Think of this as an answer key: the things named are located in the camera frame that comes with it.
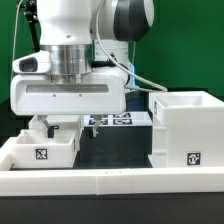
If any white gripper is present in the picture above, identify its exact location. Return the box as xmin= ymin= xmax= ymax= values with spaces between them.
xmin=10 ymin=70 xmax=126 ymax=139

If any white front drawer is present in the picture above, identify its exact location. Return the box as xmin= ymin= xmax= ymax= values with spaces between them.
xmin=11 ymin=130 xmax=79 ymax=169

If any white drawer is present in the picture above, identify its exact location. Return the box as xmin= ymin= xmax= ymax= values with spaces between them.
xmin=28 ymin=115 xmax=83 ymax=130
xmin=11 ymin=130 xmax=79 ymax=169

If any white drawer cabinet box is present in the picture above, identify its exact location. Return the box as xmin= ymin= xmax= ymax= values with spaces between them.
xmin=149 ymin=91 xmax=224 ymax=168

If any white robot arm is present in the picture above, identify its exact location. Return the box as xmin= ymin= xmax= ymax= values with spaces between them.
xmin=10 ymin=0 xmax=154 ymax=121

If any white rear drawer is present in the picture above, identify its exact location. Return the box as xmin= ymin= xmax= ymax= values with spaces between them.
xmin=28 ymin=115 xmax=83 ymax=130

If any white marker base plate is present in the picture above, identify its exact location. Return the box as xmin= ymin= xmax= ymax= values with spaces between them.
xmin=82 ymin=111 xmax=154 ymax=128

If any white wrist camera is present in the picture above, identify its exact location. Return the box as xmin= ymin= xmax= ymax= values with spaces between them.
xmin=12 ymin=50 xmax=51 ymax=74

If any white front fence wall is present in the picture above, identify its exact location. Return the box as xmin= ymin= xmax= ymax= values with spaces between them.
xmin=0 ymin=167 xmax=224 ymax=196

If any black camera stand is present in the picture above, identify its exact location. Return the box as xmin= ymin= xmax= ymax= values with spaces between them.
xmin=22 ymin=0 xmax=40 ymax=52

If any white cable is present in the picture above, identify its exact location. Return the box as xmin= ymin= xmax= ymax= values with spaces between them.
xmin=9 ymin=0 xmax=26 ymax=84

